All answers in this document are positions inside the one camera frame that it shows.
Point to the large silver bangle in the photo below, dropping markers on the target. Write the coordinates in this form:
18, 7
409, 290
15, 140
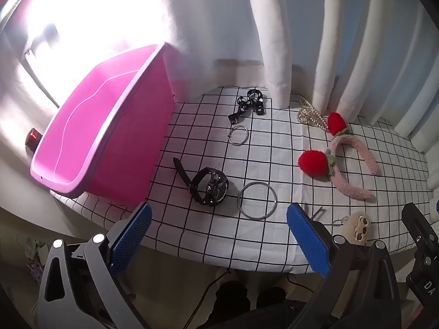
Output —
239, 199

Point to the black wrist watch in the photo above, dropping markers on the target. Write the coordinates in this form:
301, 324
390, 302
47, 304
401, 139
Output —
209, 186

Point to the gold hair claw clip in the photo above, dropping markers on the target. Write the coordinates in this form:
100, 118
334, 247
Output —
307, 114

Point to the small red container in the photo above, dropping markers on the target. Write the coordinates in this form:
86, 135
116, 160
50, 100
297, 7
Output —
33, 138

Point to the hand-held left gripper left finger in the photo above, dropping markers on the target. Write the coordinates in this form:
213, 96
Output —
132, 233

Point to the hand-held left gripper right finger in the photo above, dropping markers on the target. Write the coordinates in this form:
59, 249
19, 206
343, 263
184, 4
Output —
308, 236

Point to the thin metal hair pin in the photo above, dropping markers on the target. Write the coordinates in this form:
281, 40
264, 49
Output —
317, 211

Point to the white curtain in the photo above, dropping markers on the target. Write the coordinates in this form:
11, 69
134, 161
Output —
274, 24

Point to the pink plastic bin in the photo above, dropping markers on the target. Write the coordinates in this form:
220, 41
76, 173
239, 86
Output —
103, 126

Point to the pink strawberry plush headband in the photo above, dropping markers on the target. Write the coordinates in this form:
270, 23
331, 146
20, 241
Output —
313, 164

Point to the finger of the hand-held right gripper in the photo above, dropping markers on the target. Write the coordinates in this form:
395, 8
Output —
415, 224

